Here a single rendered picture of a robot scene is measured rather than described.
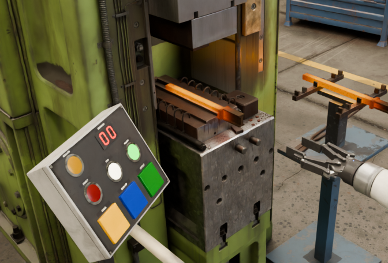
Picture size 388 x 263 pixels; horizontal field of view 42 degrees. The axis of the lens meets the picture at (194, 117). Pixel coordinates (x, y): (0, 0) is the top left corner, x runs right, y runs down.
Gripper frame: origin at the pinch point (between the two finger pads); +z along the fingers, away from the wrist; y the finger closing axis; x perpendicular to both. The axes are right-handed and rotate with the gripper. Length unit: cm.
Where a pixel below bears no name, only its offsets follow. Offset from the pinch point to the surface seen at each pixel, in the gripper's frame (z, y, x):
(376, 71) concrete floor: 124, 276, -100
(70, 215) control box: 14, -71, 7
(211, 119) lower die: 35.1, -5.7, -0.9
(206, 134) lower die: 35.1, -8.1, -6.0
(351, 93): 16, 52, -5
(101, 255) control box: 8, -68, -3
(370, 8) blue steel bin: 171, 336, -66
